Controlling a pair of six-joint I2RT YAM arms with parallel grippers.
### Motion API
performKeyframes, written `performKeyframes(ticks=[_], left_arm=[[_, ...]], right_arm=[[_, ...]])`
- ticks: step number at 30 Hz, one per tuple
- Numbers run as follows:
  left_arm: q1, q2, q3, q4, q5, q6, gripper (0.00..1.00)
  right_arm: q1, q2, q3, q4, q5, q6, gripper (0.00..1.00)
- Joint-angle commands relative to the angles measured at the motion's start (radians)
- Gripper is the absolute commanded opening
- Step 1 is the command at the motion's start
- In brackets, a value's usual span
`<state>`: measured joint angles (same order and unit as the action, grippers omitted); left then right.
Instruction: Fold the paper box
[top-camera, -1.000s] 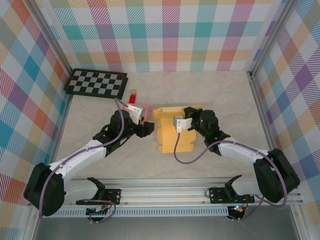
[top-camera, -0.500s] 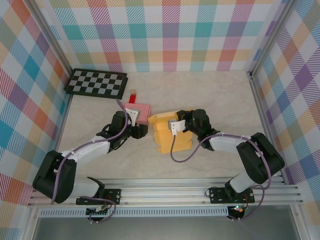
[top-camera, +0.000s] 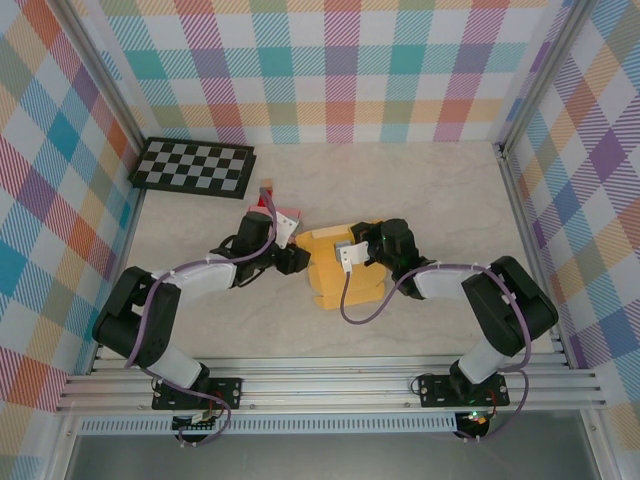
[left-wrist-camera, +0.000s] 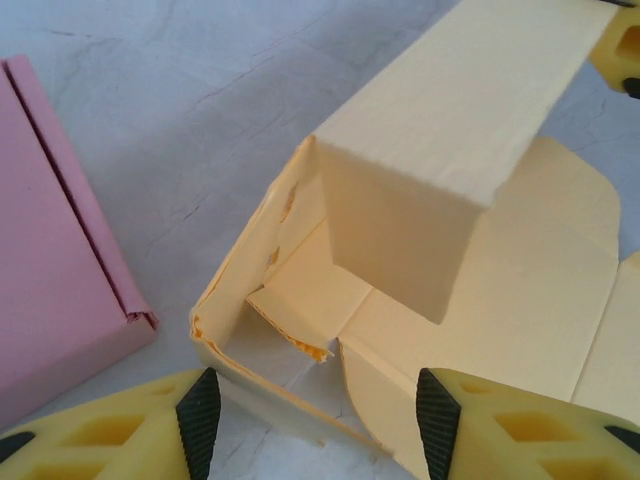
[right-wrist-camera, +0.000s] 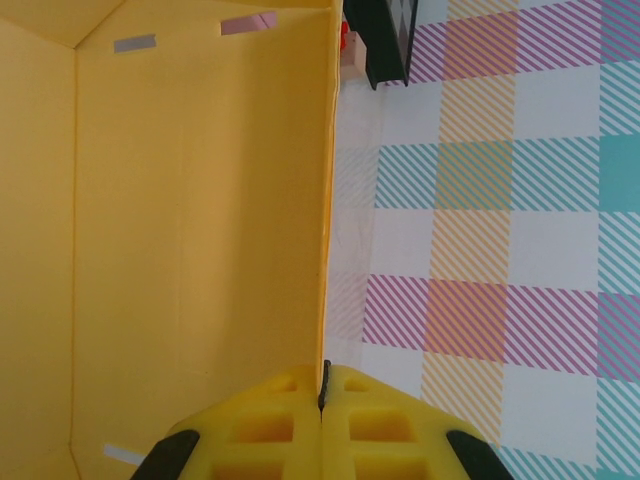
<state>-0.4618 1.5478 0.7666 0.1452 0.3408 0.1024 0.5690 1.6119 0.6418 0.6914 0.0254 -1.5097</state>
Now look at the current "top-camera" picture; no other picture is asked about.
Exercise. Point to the yellow paper box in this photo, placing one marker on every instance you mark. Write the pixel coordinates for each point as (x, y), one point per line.
(330, 285)

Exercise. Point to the pink paper box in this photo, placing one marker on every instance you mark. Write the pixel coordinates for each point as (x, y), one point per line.
(289, 211)

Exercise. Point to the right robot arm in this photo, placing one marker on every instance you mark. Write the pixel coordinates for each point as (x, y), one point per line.
(515, 310)

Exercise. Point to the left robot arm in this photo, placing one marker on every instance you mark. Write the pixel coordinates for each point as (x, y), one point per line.
(135, 320)

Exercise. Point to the red block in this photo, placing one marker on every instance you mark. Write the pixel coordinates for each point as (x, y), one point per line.
(264, 196)

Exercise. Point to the small tan wooden block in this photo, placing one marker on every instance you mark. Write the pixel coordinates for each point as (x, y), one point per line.
(267, 183)

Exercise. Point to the black grey checkerboard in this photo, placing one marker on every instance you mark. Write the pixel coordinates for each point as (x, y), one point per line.
(192, 167)

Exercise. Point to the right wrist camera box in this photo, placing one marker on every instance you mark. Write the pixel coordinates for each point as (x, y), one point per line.
(352, 255)

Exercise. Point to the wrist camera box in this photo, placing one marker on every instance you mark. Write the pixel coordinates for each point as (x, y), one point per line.
(286, 230)
(352, 255)

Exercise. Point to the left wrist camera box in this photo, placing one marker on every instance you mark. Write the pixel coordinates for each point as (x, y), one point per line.
(286, 230)

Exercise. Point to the aluminium rail frame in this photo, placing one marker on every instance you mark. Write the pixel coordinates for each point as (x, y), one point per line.
(325, 385)

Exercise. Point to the aluminium side rail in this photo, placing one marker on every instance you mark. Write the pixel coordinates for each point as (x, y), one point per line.
(517, 200)

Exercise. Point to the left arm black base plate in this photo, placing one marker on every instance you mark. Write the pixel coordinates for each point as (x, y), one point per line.
(225, 392)

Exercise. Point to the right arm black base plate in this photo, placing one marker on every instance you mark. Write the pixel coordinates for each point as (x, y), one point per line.
(435, 392)

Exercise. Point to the aluminium corner post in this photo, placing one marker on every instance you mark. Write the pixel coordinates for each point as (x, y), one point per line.
(107, 82)
(542, 75)

